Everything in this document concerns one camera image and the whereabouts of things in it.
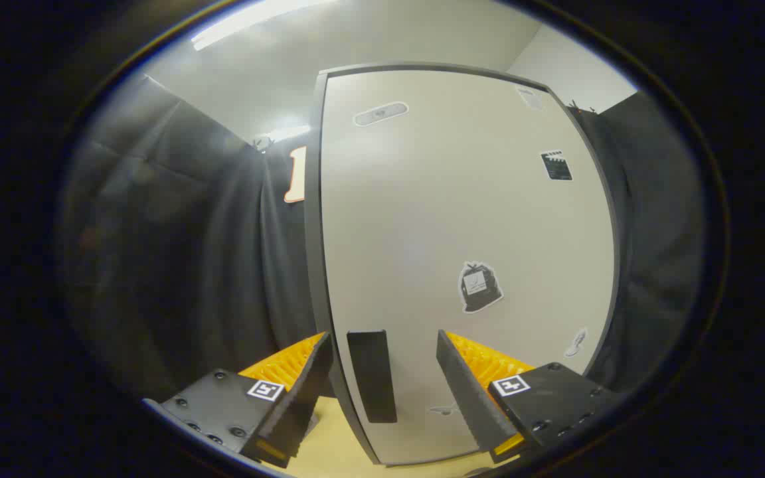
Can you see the grey shoe cabinet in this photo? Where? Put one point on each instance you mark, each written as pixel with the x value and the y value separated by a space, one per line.
pixel 313 232

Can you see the white shoe cabinet door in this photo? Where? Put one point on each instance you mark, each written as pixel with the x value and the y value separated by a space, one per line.
pixel 455 199

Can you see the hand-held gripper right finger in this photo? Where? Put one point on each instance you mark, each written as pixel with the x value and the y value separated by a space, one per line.
pixel 469 398

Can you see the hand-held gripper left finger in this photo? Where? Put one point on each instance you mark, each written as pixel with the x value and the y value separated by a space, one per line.
pixel 303 398

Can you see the black backdrop cloth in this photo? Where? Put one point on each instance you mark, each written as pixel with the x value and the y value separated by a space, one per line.
pixel 176 252

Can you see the bright ceiling light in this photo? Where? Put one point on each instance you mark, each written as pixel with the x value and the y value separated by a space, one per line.
pixel 289 131

